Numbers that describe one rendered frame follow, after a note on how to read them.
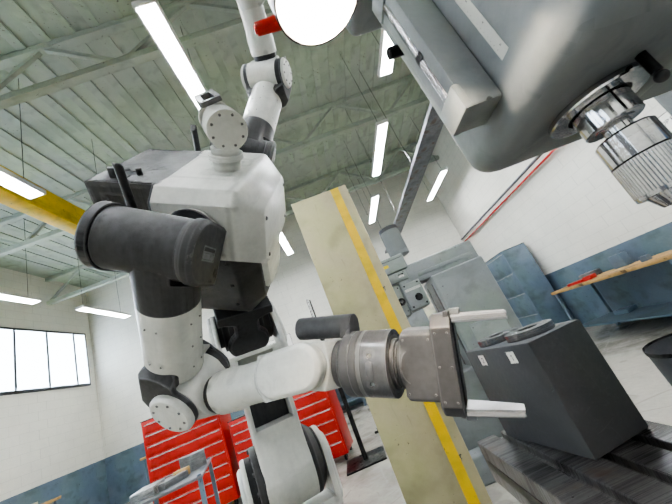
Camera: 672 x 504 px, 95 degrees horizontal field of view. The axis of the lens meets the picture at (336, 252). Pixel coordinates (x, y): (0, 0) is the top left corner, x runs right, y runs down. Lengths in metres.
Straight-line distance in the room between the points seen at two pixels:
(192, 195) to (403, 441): 1.77
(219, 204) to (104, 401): 11.25
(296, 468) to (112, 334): 11.14
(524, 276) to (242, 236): 7.32
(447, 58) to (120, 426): 11.34
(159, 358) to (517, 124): 0.55
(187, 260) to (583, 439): 0.64
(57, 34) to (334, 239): 4.86
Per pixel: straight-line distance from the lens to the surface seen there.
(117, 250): 0.47
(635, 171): 0.38
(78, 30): 5.97
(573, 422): 0.67
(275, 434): 0.78
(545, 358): 0.65
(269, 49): 1.04
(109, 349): 11.75
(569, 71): 0.33
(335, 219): 2.17
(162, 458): 5.60
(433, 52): 0.38
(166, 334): 0.53
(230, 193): 0.54
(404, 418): 2.02
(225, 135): 0.57
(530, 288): 7.65
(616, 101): 0.39
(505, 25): 0.35
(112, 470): 11.60
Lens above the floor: 1.18
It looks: 18 degrees up
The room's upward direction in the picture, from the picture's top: 23 degrees counter-clockwise
